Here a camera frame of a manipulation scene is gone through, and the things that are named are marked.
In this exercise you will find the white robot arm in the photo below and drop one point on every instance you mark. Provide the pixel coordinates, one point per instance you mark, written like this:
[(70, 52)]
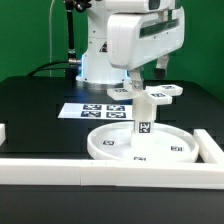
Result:
[(97, 72)]

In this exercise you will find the white front fence rail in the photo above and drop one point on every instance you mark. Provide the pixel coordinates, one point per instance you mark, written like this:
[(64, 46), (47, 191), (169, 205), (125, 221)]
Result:
[(110, 173)]

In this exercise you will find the white left fence rail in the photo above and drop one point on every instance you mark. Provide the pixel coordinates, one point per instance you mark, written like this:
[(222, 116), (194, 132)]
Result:
[(2, 134)]

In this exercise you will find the white fence rail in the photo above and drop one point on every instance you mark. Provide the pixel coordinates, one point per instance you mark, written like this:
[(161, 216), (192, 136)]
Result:
[(209, 150), (2, 134), (110, 173)]

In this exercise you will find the white cross-shaped table base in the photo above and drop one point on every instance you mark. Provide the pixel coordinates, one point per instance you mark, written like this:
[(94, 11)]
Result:
[(157, 95)]

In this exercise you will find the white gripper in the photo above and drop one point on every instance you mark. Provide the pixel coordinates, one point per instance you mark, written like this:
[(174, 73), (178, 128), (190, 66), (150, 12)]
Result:
[(140, 31)]

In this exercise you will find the white marker sheet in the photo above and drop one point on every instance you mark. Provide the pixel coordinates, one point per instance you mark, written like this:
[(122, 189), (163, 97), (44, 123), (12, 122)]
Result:
[(95, 111)]

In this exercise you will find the white right fence rail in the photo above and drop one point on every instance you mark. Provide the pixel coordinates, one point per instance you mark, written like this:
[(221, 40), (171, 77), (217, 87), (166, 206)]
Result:
[(209, 150)]

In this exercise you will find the white round table top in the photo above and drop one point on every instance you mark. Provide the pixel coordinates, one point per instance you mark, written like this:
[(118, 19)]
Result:
[(118, 141)]

